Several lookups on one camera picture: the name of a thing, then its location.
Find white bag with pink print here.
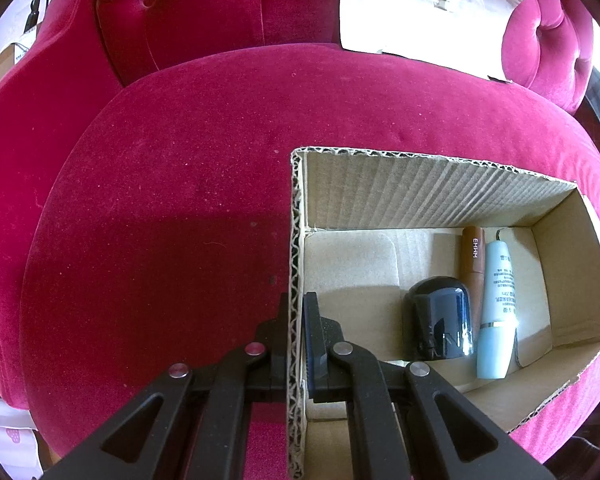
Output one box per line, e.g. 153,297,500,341
0,390,43,480

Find brown lipstick tube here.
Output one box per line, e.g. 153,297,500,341
460,226,487,331

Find red velvet tufted sofa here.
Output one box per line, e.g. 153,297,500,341
0,0,600,466

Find creased brown paper sheet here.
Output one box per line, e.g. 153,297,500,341
339,0,527,83

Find small brown cardboard carton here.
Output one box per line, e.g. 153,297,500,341
0,42,31,81

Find glossy black rounded jar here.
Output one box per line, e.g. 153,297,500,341
402,276,478,361

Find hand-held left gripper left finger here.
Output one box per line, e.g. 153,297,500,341
42,292,293,480

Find light blue cosmetic tube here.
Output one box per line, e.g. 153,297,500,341
476,240,520,380

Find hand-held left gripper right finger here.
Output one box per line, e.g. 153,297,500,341
302,291,558,480

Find cardboard box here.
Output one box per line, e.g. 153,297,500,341
286,146,600,478

